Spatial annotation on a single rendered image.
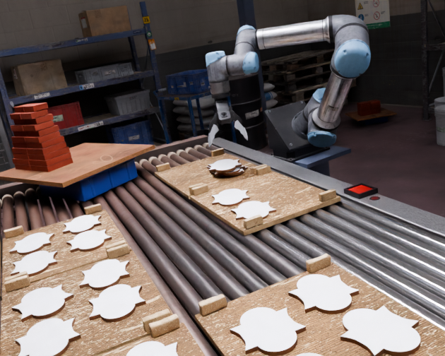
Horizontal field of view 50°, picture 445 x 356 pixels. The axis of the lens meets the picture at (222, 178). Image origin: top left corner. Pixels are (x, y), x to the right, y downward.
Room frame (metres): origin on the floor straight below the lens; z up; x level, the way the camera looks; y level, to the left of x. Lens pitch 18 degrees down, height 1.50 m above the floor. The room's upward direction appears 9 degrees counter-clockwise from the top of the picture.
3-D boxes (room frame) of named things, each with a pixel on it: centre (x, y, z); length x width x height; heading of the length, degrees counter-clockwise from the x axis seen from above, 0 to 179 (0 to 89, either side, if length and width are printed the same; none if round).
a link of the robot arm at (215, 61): (1.81, -0.05, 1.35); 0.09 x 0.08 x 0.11; 72
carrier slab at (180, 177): (1.87, 0.05, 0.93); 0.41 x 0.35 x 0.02; 23
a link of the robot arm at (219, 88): (1.82, -0.04, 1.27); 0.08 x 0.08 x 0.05
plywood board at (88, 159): (2.03, 0.63, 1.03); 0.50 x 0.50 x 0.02; 51
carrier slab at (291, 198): (1.49, -0.11, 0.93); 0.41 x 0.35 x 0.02; 23
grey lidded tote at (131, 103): (6.05, 1.02, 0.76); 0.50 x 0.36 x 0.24; 125
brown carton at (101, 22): (6.02, 1.09, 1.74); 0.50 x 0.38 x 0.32; 119
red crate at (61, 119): (5.60, 1.89, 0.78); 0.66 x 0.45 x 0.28; 119
